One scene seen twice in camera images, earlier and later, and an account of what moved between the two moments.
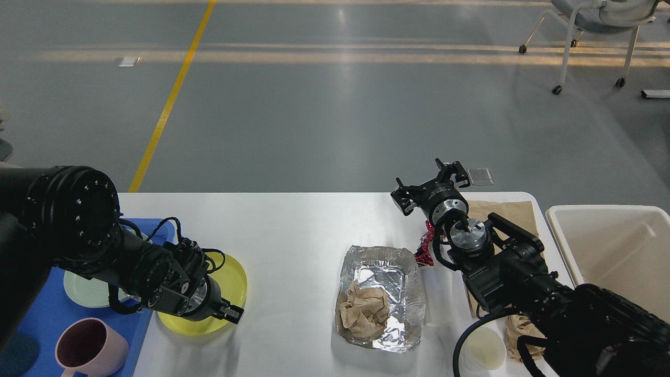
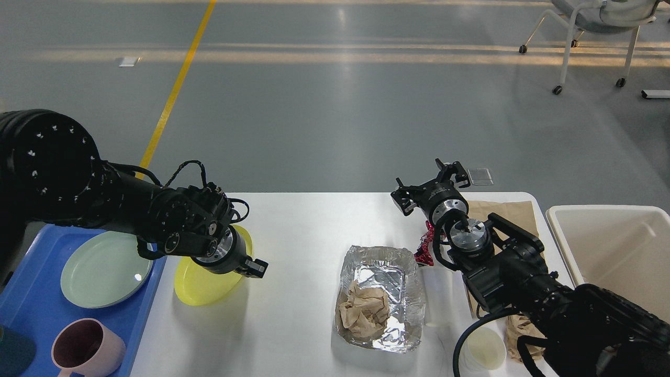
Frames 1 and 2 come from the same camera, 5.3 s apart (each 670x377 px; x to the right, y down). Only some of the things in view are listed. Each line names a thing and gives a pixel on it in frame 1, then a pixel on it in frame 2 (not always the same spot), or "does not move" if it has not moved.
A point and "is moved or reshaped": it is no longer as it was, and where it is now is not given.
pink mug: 88,345 does not move
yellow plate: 233,287 is moved or reshaped
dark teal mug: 18,355 does not move
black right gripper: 438,197 does not move
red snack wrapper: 423,253 does not move
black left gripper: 207,300 -> 230,256
